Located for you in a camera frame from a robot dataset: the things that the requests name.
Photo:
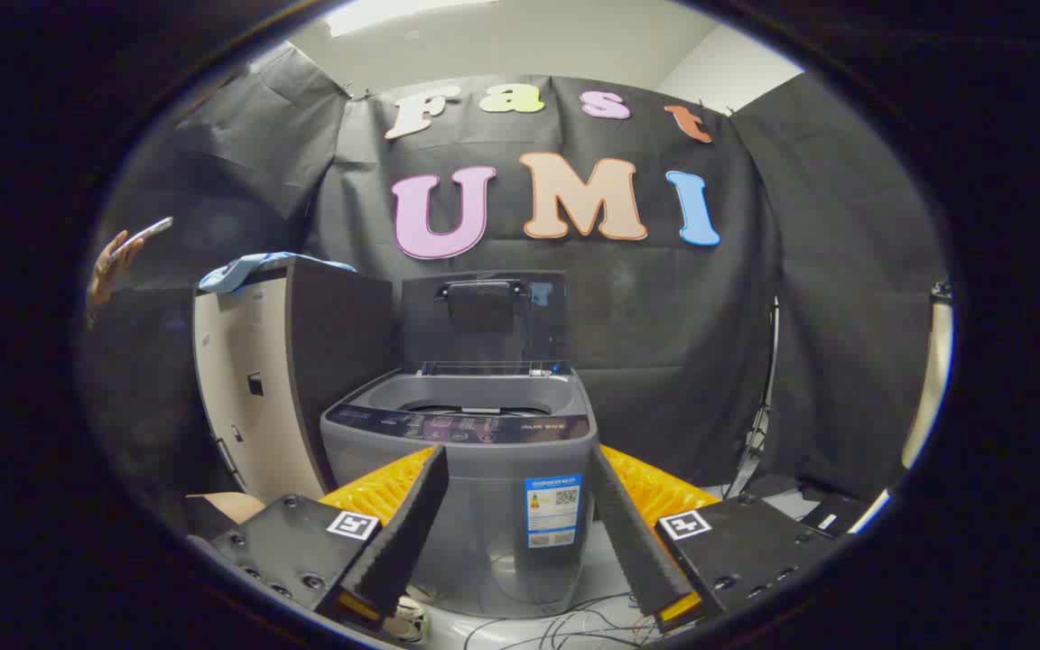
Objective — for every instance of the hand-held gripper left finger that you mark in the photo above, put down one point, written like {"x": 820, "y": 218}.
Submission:
{"x": 407, "y": 533}

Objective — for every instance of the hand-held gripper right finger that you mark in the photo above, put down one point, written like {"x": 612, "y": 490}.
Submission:
{"x": 637, "y": 542}

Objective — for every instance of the grey washing machine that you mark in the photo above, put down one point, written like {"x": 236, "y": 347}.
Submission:
{"x": 493, "y": 515}

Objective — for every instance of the dark washing machine lid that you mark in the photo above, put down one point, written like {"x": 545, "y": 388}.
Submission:
{"x": 484, "y": 329}

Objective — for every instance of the light blue shirt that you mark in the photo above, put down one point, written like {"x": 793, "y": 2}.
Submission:
{"x": 245, "y": 268}

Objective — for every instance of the silver smartphone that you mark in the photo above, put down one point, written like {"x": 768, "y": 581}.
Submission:
{"x": 145, "y": 233}

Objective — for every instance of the white shoe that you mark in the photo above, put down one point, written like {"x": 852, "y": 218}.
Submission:
{"x": 409, "y": 621}

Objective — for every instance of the brown cardboard box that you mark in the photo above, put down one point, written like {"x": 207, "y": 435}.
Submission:
{"x": 231, "y": 507}

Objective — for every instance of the black tripod stand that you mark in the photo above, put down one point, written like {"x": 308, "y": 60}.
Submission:
{"x": 762, "y": 406}

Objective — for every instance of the dark and beige cabinet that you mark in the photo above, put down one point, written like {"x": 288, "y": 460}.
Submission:
{"x": 339, "y": 361}

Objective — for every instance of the black box with white label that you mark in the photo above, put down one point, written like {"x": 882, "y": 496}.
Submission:
{"x": 831, "y": 516}

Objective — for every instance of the black backdrop cloth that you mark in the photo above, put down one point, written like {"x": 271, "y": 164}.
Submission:
{"x": 664, "y": 316}

